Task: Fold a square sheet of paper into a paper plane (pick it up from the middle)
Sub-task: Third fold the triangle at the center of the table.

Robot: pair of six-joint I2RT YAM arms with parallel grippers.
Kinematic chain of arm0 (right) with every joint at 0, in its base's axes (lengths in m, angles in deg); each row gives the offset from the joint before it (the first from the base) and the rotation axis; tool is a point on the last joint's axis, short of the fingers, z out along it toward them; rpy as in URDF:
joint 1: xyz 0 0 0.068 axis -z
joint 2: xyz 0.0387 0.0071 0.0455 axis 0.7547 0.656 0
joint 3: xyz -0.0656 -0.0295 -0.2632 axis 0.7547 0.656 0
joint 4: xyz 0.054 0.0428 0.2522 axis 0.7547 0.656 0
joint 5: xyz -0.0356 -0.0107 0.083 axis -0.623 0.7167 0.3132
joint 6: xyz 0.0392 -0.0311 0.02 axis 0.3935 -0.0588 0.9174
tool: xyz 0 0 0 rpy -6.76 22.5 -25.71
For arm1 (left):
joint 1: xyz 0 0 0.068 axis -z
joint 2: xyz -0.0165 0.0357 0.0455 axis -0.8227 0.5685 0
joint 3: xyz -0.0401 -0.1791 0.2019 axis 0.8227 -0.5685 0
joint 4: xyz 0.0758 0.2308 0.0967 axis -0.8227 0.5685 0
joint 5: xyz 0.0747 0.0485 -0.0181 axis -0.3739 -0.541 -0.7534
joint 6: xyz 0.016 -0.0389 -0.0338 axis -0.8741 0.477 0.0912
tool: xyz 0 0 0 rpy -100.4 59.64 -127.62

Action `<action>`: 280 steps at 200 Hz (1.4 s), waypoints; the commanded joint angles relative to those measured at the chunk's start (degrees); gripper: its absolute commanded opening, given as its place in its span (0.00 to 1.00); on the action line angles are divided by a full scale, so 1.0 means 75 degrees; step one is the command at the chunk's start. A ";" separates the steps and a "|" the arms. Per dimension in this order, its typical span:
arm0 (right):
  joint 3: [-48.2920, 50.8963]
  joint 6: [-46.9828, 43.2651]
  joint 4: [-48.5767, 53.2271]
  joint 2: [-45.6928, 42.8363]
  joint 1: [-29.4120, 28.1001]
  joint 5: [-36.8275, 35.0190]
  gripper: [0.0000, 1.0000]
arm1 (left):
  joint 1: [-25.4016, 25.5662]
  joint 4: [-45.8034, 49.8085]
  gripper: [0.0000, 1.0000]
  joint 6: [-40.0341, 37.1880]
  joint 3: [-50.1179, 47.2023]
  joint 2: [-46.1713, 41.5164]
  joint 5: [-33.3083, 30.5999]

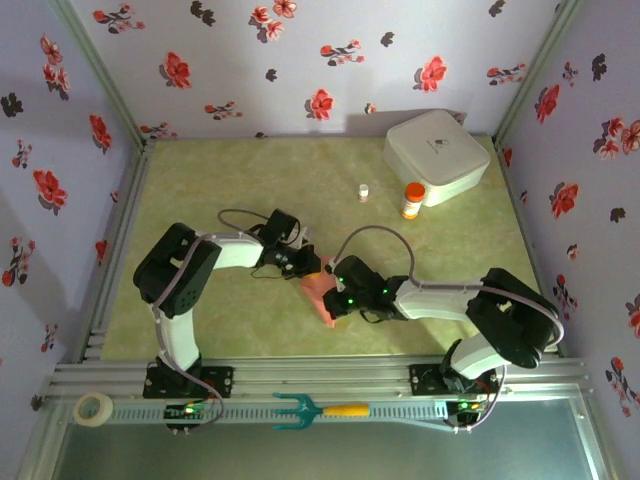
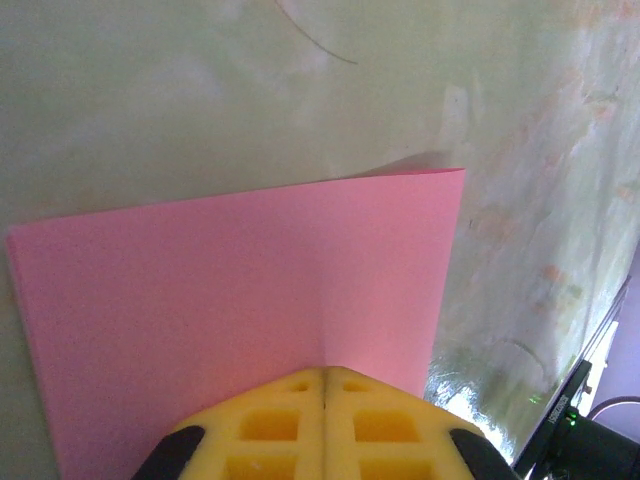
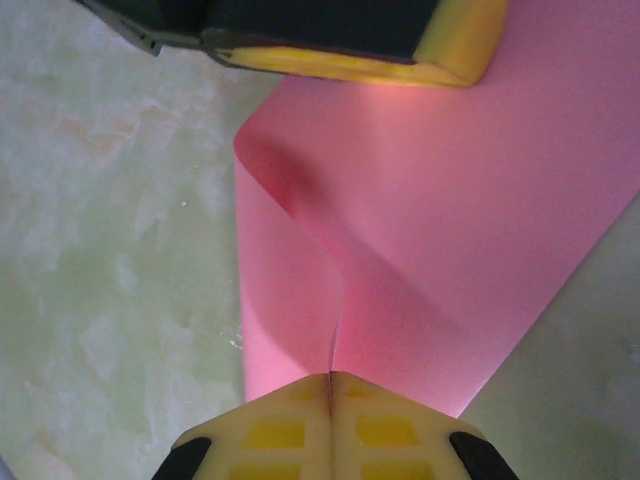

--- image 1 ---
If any pink cloth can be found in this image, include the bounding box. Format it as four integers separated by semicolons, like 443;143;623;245
299;255;347;329

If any orange cap pill bottle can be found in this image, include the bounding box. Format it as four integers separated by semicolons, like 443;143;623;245
399;182;427;221

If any grey metal panel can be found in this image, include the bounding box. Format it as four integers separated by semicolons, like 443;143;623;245
19;399;619;480

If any white plastic lidded box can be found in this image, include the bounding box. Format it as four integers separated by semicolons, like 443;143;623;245
383;109;492;209

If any white tape roll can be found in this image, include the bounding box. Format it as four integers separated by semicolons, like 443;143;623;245
73;392;114;428

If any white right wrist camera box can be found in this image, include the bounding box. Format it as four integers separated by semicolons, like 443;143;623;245
323;258;347;292

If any aluminium mounting rail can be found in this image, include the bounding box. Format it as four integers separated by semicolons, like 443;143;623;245
42;357;596;401

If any grey right arm cable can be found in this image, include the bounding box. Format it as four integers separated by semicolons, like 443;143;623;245
333;225;566;434

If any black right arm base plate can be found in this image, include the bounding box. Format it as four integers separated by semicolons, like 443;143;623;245
408;363;501;397

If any teal fork with yellow handle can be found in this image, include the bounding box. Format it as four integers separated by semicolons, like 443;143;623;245
272;392;371;432

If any grey slotted cable duct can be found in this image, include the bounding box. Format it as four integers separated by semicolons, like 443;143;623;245
107;402;451;426

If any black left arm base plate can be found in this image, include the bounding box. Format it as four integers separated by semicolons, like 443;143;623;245
143;365;235;400

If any aluminium side rail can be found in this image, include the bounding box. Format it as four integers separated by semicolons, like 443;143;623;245
492;139;570;359
74;139;156;364

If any aluminium frame post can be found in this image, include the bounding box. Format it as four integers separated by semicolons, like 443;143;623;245
492;0;587;149
47;0;156;151

